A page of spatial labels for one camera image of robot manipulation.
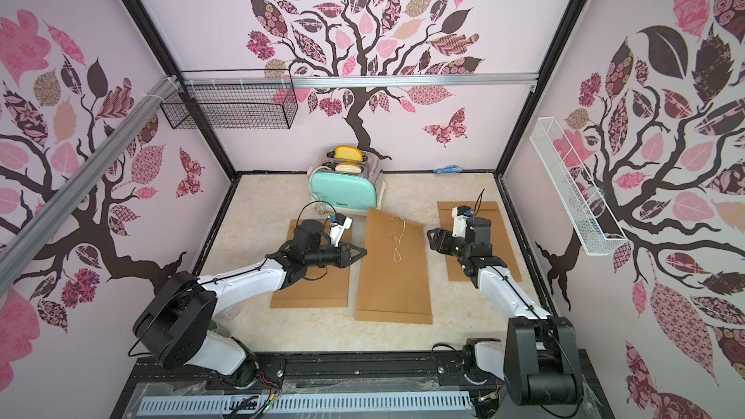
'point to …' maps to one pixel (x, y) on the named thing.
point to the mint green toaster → (335, 192)
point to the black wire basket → (233, 99)
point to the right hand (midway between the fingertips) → (436, 236)
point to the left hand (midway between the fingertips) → (364, 258)
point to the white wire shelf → (594, 223)
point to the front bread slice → (348, 168)
